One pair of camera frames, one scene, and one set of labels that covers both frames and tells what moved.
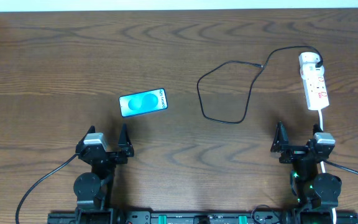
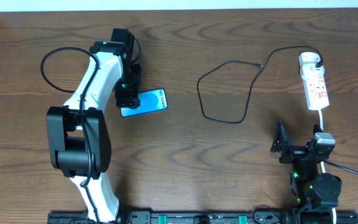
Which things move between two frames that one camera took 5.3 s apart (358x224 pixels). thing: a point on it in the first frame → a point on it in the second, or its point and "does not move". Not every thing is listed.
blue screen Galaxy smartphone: x=143 y=102 does not move
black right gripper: x=298 y=150 does not move
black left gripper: x=109 y=155 → x=127 y=102
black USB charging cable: x=254 y=82 does not move
